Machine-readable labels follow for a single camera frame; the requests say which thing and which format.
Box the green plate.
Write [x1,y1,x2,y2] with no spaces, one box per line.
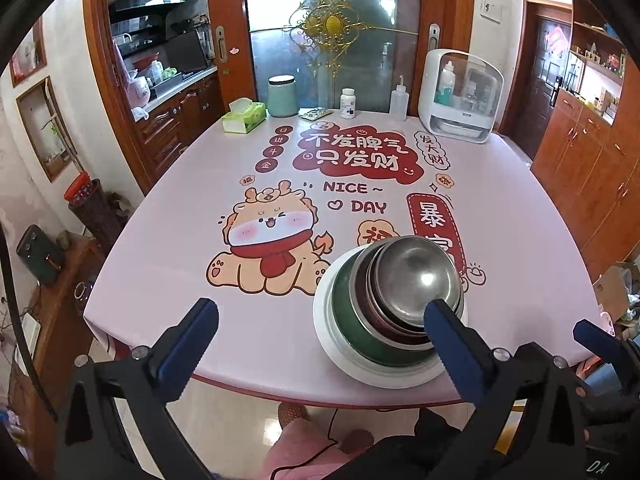
[331,252,435,367]

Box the pink steel bowl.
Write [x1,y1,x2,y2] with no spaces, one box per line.
[355,260,431,346]

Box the pink cartoon tablecloth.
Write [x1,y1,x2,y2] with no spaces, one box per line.
[84,112,600,408]

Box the dark wicker basket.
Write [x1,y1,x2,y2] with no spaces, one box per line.
[64,171,125,256]

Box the black air fryer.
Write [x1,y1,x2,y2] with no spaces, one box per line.
[16,224,65,286]

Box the wooden cabinet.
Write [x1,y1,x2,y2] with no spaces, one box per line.
[532,0,639,280]

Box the green tissue box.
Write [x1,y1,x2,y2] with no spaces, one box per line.
[221,98,267,134]

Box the pink plush toy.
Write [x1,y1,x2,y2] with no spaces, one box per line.
[126,76,151,122]

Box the white sterilizer appliance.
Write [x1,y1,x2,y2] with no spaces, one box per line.
[418,49,504,144]

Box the clear squeeze bottle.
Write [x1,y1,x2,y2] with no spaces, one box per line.
[390,75,409,122]

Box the pill blister pack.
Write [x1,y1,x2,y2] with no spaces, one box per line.
[298,107,333,122]

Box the teal canister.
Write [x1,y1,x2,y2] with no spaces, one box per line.
[267,75,299,118]

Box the white pill bottle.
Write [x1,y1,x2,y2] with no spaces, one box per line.
[340,88,356,119]

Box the glass sliding door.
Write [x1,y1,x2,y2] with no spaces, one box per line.
[208,0,473,116]

